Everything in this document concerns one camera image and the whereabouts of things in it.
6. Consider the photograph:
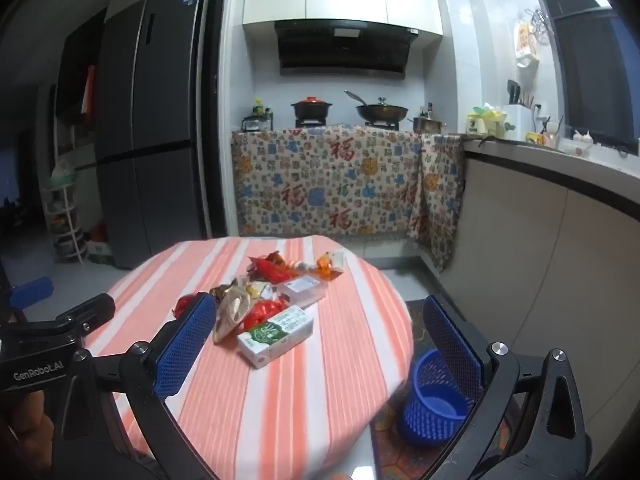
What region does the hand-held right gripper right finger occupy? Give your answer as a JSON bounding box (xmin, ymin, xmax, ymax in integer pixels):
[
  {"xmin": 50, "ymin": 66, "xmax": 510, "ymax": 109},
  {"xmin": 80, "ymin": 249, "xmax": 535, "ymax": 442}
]
[{"xmin": 422, "ymin": 294, "xmax": 588, "ymax": 480}]

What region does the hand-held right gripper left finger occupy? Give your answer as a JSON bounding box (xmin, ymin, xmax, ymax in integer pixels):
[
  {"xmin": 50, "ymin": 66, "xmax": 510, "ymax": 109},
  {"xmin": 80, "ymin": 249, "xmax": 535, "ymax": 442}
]
[{"xmin": 52, "ymin": 291, "xmax": 221, "ymax": 480}]

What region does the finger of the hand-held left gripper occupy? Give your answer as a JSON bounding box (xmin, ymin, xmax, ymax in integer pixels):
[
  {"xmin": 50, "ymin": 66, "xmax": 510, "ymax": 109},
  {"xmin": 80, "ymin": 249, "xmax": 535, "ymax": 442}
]
[
  {"xmin": 0, "ymin": 275, "xmax": 55, "ymax": 321},
  {"xmin": 52, "ymin": 293, "xmax": 117, "ymax": 338}
]

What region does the small red wrapper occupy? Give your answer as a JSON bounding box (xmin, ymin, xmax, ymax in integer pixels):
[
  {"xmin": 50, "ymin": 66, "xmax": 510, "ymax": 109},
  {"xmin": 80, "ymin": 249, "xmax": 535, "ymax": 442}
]
[
  {"xmin": 173, "ymin": 294, "xmax": 201, "ymax": 320},
  {"xmin": 245, "ymin": 297, "xmax": 291, "ymax": 331}
]

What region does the beige snack wrapper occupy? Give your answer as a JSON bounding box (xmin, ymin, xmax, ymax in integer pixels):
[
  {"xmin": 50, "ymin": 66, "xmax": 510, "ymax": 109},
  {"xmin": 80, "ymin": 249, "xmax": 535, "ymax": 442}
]
[{"xmin": 212, "ymin": 285, "xmax": 256, "ymax": 345}]

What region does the blue plastic basket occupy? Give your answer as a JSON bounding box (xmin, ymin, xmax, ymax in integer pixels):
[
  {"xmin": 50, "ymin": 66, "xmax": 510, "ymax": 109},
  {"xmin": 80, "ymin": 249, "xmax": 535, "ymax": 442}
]
[{"xmin": 397, "ymin": 349, "xmax": 475, "ymax": 448}]

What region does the green white milk carton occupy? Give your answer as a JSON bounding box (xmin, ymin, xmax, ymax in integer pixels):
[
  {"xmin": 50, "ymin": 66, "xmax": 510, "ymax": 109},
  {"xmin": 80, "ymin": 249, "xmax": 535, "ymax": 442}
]
[{"xmin": 236, "ymin": 305, "xmax": 315, "ymax": 370}]

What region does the red snack bag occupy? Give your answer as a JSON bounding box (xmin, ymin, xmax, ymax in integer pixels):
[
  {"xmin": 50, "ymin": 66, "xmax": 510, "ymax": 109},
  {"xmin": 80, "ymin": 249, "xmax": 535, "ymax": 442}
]
[{"xmin": 248, "ymin": 252, "xmax": 301, "ymax": 283}]

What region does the white small box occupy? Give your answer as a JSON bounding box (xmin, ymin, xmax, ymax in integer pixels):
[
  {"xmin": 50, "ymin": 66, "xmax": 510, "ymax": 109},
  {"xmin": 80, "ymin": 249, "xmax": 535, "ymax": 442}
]
[{"xmin": 276, "ymin": 274, "xmax": 328, "ymax": 307}]

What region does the person's left hand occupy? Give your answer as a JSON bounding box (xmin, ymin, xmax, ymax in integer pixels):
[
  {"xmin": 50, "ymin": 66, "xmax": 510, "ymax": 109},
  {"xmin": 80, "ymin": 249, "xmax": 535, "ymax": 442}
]
[{"xmin": 0, "ymin": 391, "xmax": 57, "ymax": 463}]

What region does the white storage rack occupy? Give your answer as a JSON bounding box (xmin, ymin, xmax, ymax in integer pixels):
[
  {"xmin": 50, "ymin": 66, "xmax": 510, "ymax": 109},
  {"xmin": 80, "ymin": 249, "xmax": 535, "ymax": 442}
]
[{"xmin": 42, "ymin": 157, "xmax": 88, "ymax": 263}]

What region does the beige kitchen counter cabinet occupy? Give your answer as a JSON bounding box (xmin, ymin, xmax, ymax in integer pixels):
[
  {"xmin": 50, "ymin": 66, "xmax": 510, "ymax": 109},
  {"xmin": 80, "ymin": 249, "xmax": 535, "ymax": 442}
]
[{"xmin": 462, "ymin": 137, "xmax": 640, "ymax": 461}]

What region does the orange white striped tablecloth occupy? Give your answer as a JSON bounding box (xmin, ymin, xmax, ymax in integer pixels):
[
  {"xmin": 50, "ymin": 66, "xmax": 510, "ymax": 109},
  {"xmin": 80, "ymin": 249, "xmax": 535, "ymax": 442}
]
[{"xmin": 82, "ymin": 235, "xmax": 416, "ymax": 480}]

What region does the narrow printed cloth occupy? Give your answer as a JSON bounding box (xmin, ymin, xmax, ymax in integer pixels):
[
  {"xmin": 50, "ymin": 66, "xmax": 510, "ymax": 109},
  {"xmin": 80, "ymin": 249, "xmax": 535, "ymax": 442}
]
[{"xmin": 407, "ymin": 132, "xmax": 468, "ymax": 273}]

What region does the grey refrigerator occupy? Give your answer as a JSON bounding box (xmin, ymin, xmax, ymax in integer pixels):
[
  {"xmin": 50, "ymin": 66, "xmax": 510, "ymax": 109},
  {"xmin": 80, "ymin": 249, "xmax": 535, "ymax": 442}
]
[{"xmin": 95, "ymin": 0, "xmax": 211, "ymax": 271}]

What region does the large printed cloth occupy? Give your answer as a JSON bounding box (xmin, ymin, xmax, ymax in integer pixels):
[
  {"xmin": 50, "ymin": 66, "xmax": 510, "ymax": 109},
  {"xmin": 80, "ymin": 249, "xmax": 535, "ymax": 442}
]
[{"xmin": 231, "ymin": 127, "xmax": 426, "ymax": 241}]

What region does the steel pot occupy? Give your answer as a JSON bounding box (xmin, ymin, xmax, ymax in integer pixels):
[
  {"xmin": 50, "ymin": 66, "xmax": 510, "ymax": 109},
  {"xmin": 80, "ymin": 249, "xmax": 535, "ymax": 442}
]
[{"xmin": 407, "ymin": 115, "xmax": 447, "ymax": 135}]

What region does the yellow green container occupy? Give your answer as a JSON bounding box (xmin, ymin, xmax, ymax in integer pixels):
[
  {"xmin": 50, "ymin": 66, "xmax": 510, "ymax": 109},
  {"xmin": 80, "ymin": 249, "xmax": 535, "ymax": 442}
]
[{"xmin": 466, "ymin": 105, "xmax": 508, "ymax": 138}]

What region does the dark shelf unit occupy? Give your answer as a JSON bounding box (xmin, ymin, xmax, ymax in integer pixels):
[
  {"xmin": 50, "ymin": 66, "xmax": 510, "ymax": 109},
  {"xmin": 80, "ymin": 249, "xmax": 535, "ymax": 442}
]
[{"xmin": 54, "ymin": 20, "xmax": 108, "ymax": 123}]

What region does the white utensil holder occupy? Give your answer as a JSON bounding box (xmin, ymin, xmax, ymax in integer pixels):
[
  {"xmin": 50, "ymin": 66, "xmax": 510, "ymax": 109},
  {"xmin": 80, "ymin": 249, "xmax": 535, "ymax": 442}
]
[{"xmin": 502, "ymin": 79, "xmax": 538, "ymax": 141}]

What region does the black spice rack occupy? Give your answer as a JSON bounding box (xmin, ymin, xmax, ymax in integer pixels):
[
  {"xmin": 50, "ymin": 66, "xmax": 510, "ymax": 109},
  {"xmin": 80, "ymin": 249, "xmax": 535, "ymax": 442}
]
[{"xmin": 242, "ymin": 99, "xmax": 275, "ymax": 133}]

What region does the black wok with lid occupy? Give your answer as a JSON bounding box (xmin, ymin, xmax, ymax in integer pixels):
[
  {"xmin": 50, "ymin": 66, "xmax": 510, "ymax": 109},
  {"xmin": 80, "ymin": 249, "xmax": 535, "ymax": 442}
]
[{"xmin": 344, "ymin": 90, "xmax": 410, "ymax": 123}]

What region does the black gas stove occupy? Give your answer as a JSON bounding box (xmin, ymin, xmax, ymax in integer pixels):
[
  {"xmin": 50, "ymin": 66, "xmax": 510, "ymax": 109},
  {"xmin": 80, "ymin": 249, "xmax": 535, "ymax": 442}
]
[{"xmin": 294, "ymin": 117, "xmax": 401, "ymax": 130}]

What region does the black clay pot red lid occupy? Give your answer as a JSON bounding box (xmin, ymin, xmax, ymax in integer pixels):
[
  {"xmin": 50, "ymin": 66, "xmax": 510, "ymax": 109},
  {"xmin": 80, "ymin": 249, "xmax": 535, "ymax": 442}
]
[{"xmin": 291, "ymin": 96, "xmax": 333, "ymax": 121}]

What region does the dark window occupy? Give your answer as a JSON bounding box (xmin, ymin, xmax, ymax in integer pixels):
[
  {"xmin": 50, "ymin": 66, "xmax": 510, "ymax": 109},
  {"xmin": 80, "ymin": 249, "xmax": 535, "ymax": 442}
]
[{"xmin": 545, "ymin": 0, "xmax": 640, "ymax": 156}]

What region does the black range hood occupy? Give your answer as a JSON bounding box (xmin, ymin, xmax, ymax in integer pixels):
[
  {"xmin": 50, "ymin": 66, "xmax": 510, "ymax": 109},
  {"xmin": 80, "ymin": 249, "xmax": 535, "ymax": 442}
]
[{"xmin": 274, "ymin": 19, "xmax": 420, "ymax": 81}]

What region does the hanging yellow white bag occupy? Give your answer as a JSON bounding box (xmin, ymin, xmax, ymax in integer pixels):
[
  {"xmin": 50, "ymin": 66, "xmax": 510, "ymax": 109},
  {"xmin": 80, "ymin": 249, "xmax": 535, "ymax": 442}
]
[{"xmin": 514, "ymin": 20, "xmax": 541, "ymax": 68}]

